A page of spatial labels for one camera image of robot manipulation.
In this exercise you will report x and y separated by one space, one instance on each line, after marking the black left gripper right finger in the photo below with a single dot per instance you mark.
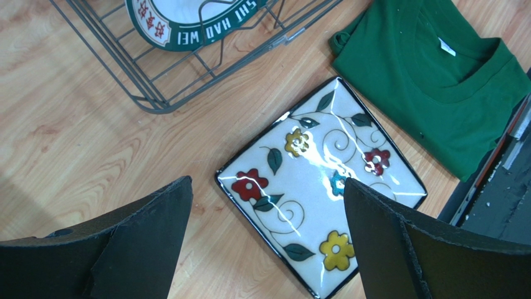
403 253

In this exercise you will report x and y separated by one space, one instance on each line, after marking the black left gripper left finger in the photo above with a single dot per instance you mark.
130 252

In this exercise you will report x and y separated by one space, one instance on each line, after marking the square floral ceramic plate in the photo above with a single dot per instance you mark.
289 182

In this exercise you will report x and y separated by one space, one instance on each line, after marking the folded dark green t-shirt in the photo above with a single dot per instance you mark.
425 67

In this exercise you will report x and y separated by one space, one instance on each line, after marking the round green rimmed plate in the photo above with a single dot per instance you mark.
181 26

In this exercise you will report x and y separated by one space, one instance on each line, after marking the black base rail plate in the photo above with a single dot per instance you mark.
495 200

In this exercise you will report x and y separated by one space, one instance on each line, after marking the grey wire dish rack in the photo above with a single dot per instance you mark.
160 81

